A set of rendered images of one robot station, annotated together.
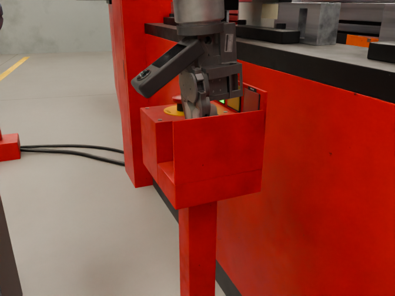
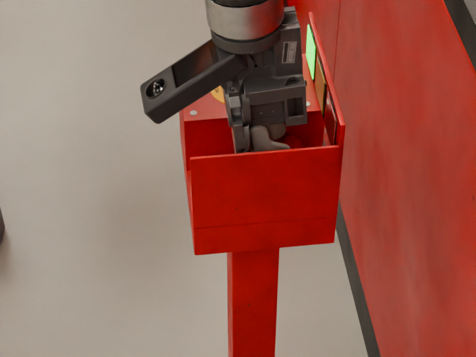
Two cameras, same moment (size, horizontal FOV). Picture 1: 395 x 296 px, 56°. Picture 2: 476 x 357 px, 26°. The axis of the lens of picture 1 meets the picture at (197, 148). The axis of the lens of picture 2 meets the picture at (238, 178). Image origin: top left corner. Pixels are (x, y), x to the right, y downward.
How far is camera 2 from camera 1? 0.64 m
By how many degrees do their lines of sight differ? 26
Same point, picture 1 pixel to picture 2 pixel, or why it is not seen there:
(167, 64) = (187, 86)
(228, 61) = (289, 74)
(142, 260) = not seen: hidden behind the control
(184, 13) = (214, 23)
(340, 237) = (466, 321)
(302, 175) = (446, 200)
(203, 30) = (240, 49)
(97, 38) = not seen: outside the picture
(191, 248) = (235, 283)
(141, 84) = (148, 109)
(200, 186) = (233, 231)
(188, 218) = not seen: hidden behind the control
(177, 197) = (197, 241)
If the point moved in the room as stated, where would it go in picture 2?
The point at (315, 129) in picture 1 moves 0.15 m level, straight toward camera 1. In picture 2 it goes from (466, 146) to (404, 226)
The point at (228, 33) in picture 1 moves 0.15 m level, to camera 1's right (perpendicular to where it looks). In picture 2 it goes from (289, 41) to (443, 67)
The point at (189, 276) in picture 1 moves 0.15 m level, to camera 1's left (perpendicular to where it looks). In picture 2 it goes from (232, 316) to (125, 292)
